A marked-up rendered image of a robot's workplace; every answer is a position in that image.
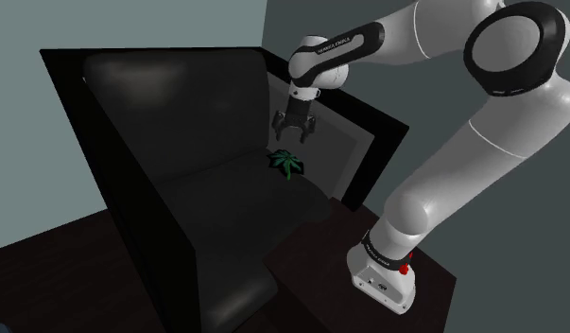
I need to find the black armchair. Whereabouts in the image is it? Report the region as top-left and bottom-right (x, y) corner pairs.
(39, 45), (410, 333)

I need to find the green leaf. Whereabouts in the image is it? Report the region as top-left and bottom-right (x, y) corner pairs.
(267, 149), (306, 182)

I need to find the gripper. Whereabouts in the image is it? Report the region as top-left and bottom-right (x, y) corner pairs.
(271, 95), (318, 145)

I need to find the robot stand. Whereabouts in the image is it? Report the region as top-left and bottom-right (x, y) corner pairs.
(262, 197), (458, 333)

